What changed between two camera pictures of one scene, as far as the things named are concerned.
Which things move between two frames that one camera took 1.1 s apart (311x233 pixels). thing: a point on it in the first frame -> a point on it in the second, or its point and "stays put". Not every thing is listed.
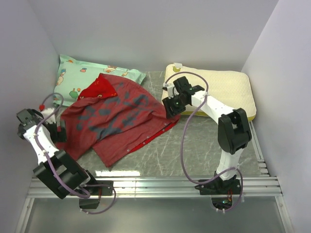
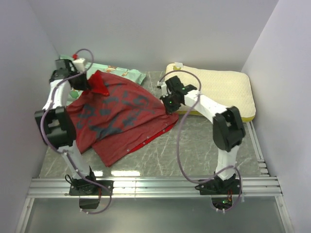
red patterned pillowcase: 114,117 stays put
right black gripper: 167,104 stays put
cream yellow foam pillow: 233,89 stays put
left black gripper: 56,136 -> 84,85
